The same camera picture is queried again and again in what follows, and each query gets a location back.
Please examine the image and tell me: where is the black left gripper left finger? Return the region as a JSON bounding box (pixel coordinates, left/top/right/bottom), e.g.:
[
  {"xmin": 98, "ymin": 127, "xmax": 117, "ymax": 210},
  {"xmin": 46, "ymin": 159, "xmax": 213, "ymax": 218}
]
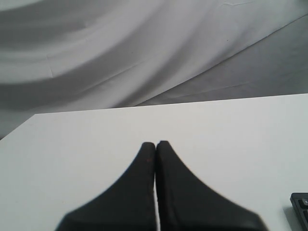
[{"xmin": 56, "ymin": 142, "xmax": 157, "ymax": 231}]

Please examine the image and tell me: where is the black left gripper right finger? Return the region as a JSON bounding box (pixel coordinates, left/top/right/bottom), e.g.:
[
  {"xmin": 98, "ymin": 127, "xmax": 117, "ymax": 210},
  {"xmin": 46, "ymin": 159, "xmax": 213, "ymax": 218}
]
[{"xmin": 156, "ymin": 141, "xmax": 265, "ymax": 231}]

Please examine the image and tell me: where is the black acer keyboard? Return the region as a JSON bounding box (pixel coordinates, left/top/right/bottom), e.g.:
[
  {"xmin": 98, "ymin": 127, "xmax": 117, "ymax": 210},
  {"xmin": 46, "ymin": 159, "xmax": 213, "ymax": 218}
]
[{"xmin": 290, "ymin": 192, "xmax": 308, "ymax": 231}]

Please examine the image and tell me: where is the grey backdrop cloth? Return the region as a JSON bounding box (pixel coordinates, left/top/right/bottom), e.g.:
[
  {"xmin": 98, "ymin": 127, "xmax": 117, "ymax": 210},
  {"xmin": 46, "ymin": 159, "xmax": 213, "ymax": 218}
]
[{"xmin": 0, "ymin": 0, "xmax": 308, "ymax": 137}]

